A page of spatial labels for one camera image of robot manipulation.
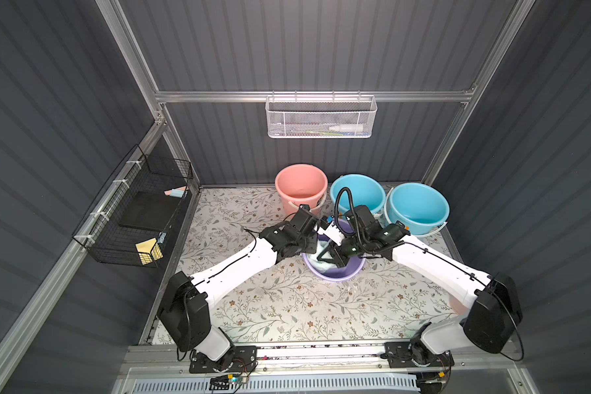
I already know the purple plastic bucket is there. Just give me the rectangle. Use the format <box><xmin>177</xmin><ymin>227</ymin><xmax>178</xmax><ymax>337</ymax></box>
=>
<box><xmin>301</xmin><ymin>217</ymin><xmax>365</xmax><ymax>282</ymax></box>

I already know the mint green microfiber cloth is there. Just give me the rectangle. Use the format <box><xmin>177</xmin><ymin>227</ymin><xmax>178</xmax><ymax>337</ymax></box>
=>
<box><xmin>308</xmin><ymin>254</ymin><xmax>340</xmax><ymax>274</ymax></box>

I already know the teal plastic bucket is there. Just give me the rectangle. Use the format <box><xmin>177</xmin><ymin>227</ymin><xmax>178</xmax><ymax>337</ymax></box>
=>
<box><xmin>330</xmin><ymin>174</ymin><xmax>386</xmax><ymax>218</ymax></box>
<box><xmin>383</xmin><ymin>182</ymin><xmax>450</xmax><ymax>237</ymax></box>

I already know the pink plastic bucket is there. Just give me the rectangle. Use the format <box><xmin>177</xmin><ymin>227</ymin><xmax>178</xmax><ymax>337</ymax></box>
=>
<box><xmin>274</xmin><ymin>164</ymin><xmax>328</xmax><ymax>215</ymax></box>

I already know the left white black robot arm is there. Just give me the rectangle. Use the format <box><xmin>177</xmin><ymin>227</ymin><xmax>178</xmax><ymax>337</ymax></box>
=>
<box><xmin>157</xmin><ymin>205</ymin><xmax>319</xmax><ymax>370</ymax></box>

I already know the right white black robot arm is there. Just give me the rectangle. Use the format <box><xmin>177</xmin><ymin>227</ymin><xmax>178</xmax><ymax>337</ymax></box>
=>
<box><xmin>318</xmin><ymin>205</ymin><xmax>522</xmax><ymax>366</ymax></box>

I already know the floral patterned table mat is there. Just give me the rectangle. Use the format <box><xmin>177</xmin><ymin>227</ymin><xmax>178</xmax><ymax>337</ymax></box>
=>
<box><xmin>177</xmin><ymin>187</ymin><xmax>462</xmax><ymax>342</ymax></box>

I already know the white bottle in basket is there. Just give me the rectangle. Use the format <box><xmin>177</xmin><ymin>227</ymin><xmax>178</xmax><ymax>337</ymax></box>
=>
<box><xmin>329</xmin><ymin>124</ymin><xmax>364</xmax><ymax>135</ymax></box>

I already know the yellow sticky note pad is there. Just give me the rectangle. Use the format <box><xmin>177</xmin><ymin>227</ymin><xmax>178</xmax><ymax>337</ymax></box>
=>
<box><xmin>136</xmin><ymin>238</ymin><xmax>164</xmax><ymax>265</ymax></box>

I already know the black notebook in basket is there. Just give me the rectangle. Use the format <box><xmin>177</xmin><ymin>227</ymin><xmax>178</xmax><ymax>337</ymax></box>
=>
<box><xmin>119</xmin><ymin>191</ymin><xmax>182</xmax><ymax>231</ymax></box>

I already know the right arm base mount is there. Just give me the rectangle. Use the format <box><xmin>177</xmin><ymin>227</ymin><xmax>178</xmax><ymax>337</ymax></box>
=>
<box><xmin>380</xmin><ymin>341</ymin><xmax>455</xmax><ymax>369</ymax></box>

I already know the white wire mesh basket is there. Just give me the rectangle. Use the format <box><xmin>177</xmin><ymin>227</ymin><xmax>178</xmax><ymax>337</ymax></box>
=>
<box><xmin>264</xmin><ymin>94</ymin><xmax>378</xmax><ymax>139</ymax></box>

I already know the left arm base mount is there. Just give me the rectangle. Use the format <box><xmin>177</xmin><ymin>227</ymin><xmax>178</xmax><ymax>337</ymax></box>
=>
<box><xmin>189</xmin><ymin>346</ymin><xmax>258</xmax><ymax>374</ymax></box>

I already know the black wire wall basket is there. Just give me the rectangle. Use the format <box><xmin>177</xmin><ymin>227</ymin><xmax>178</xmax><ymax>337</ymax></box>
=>
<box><xmin>72</xmin><ymin>146</ymin><xmax>194</xmax><ymax>269</ymax></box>

